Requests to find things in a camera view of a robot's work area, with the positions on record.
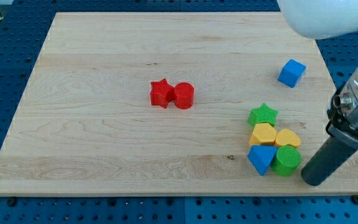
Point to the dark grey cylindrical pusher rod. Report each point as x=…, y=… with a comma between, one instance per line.
x=330, y=156

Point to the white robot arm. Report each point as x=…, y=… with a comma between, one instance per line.
x=322, y=19

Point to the yellow heart block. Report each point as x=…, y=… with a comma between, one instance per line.
x=287, y=137

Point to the blue triangle block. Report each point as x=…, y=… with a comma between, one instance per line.
x=261, y=157

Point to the green cylinder block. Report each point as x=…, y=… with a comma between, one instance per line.
x=286, y=161

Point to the yellow pentagon block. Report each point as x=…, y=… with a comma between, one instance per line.
x=263, y=134

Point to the blue cube block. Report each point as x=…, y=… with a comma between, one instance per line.
x=291, y=73

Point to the green star block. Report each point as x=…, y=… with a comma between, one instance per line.
x=262, y=114

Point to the red cylinder block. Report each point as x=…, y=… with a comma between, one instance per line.
x=184, y=95

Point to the red star block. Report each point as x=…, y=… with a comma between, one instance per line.
x=161, y=93

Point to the light wooden board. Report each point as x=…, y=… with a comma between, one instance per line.
x=85, y=127

